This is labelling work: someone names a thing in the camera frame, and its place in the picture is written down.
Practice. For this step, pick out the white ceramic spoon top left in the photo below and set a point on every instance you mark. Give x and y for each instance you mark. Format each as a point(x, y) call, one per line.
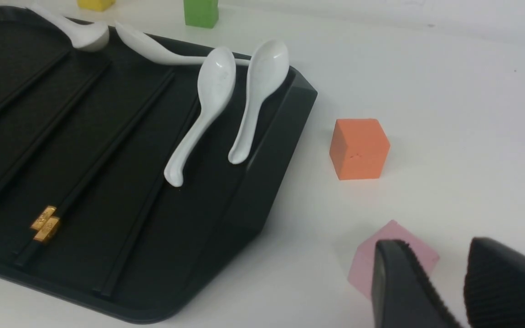
point(88, 38)

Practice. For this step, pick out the black chopstick far left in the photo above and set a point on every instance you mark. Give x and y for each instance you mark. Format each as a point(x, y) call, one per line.
point(17, 76)

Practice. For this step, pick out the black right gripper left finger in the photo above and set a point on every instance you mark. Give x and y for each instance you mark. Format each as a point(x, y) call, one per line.
point(402, 296)

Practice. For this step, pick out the black plastic tray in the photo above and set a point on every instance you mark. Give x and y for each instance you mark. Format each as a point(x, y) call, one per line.
point(192, 232)

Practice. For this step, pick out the pink foam cube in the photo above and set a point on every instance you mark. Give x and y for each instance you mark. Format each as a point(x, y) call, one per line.
point(361, 271)

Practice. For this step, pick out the black chopstick plain right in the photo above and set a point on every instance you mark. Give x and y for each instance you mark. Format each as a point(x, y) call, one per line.
point(106, 288)

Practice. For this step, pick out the white ceramic spoon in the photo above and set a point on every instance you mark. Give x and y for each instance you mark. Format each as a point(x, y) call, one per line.
point(267, 71)
point(88, 38)
point(215, 86)

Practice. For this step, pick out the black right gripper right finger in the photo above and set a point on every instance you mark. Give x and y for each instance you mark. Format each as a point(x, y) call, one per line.
point(494, 287)

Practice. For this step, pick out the yellow foam block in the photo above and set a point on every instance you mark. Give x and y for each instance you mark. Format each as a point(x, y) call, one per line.
point(95, 5)

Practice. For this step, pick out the white ceramic spoon middle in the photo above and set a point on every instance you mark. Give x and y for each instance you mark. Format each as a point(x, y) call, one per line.
point(215, 86)

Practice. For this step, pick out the green foam block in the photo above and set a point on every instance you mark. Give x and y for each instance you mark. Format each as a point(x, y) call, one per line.
point(201, 13)

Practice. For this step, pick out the black chopstick gold band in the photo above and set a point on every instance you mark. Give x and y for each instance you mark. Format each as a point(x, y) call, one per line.
point(27, 121)
point(45, 227)

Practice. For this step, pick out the white ceramic spoon lying sideways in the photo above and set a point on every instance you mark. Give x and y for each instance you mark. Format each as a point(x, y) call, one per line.
point(150, 49)

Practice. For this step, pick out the white ceramic spoon right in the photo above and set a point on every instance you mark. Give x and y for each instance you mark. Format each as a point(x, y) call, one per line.
point(267, 71)

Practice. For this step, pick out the black chopstick gold band left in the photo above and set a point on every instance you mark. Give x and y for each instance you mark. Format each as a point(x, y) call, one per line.
point(27, 121)

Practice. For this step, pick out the orange foam cube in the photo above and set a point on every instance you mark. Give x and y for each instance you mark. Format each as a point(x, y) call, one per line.
point(358, 149)

